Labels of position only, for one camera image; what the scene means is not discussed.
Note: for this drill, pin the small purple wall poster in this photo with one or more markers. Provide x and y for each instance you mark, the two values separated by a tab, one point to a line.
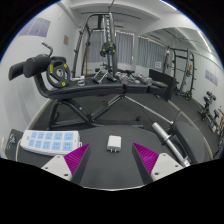
211	77

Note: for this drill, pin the small brown wall board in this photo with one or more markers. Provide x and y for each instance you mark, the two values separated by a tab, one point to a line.
66	40

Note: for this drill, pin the black flat padded bench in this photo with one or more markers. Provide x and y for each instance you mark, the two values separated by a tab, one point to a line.
100	170

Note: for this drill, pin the long ceiling light strip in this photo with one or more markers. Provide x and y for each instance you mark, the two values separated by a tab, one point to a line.
168	4

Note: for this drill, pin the black bench with roller pads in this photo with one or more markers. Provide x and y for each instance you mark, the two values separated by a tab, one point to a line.
93	90

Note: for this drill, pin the white power strip blue sockets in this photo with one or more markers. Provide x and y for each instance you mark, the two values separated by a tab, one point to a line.
50	141

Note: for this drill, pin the pale purple wall poster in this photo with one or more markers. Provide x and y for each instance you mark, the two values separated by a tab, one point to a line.
36	26

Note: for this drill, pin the black box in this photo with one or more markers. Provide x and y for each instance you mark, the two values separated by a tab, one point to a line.
163	83

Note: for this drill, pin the black exercise equipment stand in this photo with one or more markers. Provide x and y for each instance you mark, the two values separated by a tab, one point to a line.
208	110

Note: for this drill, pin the metal spring collar clip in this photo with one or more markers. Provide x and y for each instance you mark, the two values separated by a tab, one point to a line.
12	139

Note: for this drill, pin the black power rack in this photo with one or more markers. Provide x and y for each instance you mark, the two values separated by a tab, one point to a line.
188	73

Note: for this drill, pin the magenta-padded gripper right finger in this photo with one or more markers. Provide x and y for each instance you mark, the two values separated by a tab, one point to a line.
168	165

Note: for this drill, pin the black weight plate yellow marks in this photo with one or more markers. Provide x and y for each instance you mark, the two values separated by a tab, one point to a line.
58	74

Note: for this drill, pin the white charger block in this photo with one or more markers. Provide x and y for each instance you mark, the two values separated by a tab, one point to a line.
114	143

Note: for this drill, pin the short ceiling light strip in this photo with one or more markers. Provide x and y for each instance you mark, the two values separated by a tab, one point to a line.
204	40

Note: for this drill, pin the group of chrome dumbbells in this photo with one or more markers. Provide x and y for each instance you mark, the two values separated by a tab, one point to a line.
143	80

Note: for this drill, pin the black seat pad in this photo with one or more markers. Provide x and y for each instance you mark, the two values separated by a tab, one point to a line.
191	140

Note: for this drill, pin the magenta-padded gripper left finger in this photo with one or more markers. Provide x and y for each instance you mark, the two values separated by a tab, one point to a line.
55	165

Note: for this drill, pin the grey window curtain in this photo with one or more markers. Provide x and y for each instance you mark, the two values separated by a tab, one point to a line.
151	51
125	48

